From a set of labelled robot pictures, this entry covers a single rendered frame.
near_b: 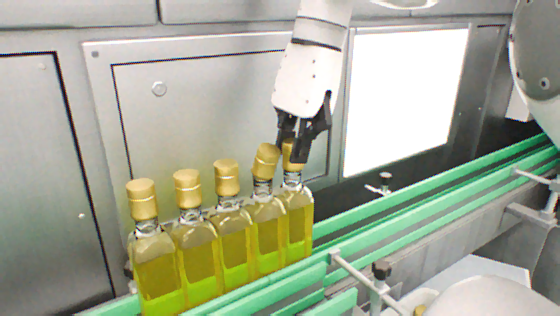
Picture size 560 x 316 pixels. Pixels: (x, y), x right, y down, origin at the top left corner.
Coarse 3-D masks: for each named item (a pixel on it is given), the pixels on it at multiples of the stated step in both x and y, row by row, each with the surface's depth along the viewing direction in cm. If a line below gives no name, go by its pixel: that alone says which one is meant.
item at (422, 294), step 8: (424, 288) 72; (408, 296) 70; (416, 296) 70; (424, 296) 72; (432, 296) 71; (400, 304) 68; (408, 304) 69; (416, 304) 71; (424, 304) 72; (384, 312) 66; (392, 312) 67
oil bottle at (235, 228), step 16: (240, 208) 52; (224, 224) 50; (240, 224) 52; (224, 240) 51; (240, 240) 53; (224, 256) 52; (240, 256) 54; (224, 272) 53; (240, 272) 55; (224, 288) 55
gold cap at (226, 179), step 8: (224, 160) 51; (232, 160) 51; (216, 168) 49; (224, 168) 48; (232, 168) 49; (216, 176) 49; (224, 176) 49; (232, 176) 49; (216, 184) 50; (224, 184) 49; (232, 184) 50; (216, 192) 51; (224, 192) 50; (232, 192) 50
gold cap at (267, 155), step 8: (264, 144) 52; (272, 144) 53; (256, 152) 51; (264, 152) 50; (272, 152) 51; (280, 152) 52; (256, 160) 52; (264, 160) 51; (272, 160) 51; (256, 168) 52; (264, 168) 51; (272, 168) 52; (256, 176) 52; (264, 176) 52; (272, 176) 53
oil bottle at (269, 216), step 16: (256, 208) 53; (272, 208) 54; (256, 224) 53; (272, 224) 55; (256, 240) 55; (272, 240) 56; (256, 256) 56; (272, 256) 57; (256, 272) 57; (272, 272) 59
